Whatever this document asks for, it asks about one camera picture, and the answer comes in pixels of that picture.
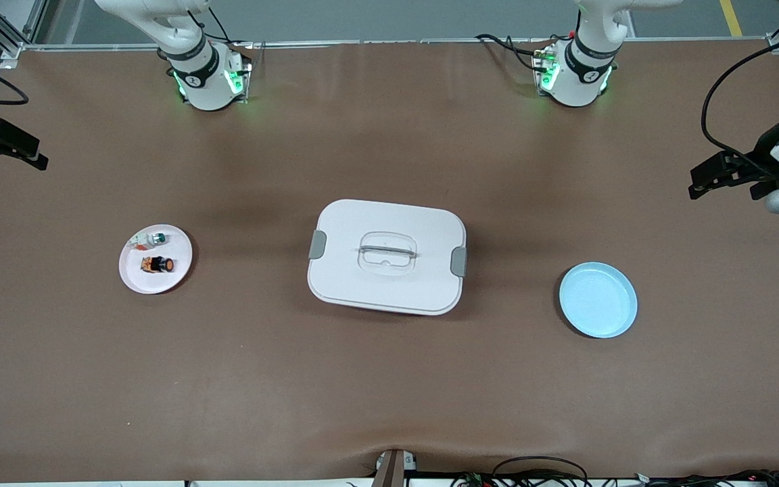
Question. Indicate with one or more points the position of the light blue round plate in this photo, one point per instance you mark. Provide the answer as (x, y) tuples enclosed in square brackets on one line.
[(599, 304)]

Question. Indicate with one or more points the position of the brown camera stand bracket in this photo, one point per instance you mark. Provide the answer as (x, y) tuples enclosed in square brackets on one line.
[(389, 470)]

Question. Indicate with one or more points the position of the brown table cover mat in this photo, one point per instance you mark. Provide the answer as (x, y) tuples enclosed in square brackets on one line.
[(389, 392)]

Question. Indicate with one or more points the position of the pink round plate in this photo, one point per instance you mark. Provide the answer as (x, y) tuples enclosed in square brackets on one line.
[(153, 281)]

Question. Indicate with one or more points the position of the orange and black push-button switch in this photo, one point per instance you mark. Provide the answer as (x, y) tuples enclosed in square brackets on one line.
[(156, 264)]

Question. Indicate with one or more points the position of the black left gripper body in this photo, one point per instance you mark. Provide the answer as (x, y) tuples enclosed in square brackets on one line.
[(763, 154)]

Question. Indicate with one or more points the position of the white and green push-button switch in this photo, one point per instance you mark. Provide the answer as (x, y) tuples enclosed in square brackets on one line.
[(157, 238)]

